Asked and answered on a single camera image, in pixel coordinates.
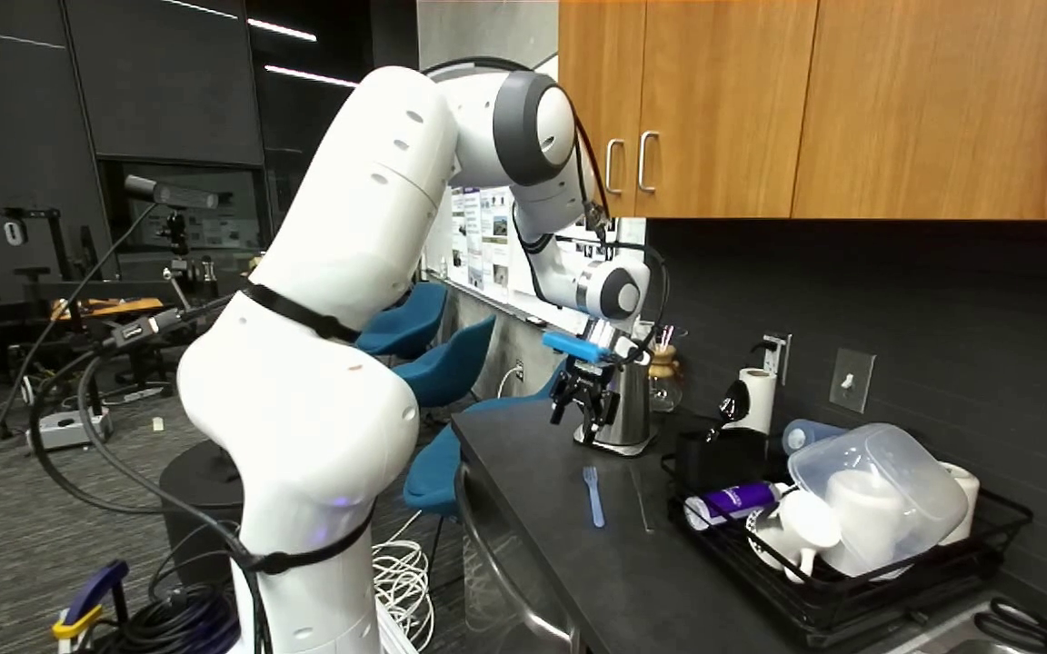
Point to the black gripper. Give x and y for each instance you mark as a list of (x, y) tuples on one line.
[(593, 383)]

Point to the blue plastic fork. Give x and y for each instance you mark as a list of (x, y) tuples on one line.
[(593, 496)]

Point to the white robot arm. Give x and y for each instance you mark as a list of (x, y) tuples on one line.
[(330, 402)]

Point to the glass coffee carafe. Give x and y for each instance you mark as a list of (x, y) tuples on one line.
[(666, 383)]

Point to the blue chair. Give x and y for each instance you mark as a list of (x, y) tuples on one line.
[(407, 322), (434, 468), (452, 366)]

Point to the white paper towel roll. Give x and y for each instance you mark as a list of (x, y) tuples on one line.
[(759, 402)]

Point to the purple bottle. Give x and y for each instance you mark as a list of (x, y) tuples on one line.
[(735, 501)]

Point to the whiteboard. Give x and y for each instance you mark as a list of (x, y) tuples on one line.
[(475, 248)]

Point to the clear plastic bottle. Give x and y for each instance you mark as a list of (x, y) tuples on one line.
[(806, 433)]

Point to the white plastic tub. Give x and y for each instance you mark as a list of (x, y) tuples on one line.
[(865, 523)]

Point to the clear plastic container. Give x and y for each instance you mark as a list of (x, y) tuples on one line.
[(899, 468)]

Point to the black dish rack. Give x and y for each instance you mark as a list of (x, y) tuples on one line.
[(862, 595)]

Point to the black bin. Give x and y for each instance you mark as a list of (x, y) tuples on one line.
[(203, 511)]

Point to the ceiling light strip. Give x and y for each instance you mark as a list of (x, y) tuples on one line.
[(312, 77), (280, 29)]

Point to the cluttered workbench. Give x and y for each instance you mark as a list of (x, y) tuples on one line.
[(89, 312)]

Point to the grey box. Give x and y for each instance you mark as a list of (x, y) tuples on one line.
[(69, 429)]

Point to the blue and yellow tool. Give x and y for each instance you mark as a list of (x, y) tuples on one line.
[(89, 606)]

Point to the wall outlet plate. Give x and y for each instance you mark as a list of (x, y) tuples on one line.
[(853, 381), (775, 359)]

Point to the wooden wall cabinet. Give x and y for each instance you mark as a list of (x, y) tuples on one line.
[(910, 111)]

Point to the camera on boom stand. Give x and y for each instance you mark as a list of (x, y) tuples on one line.
[(144, 186)]

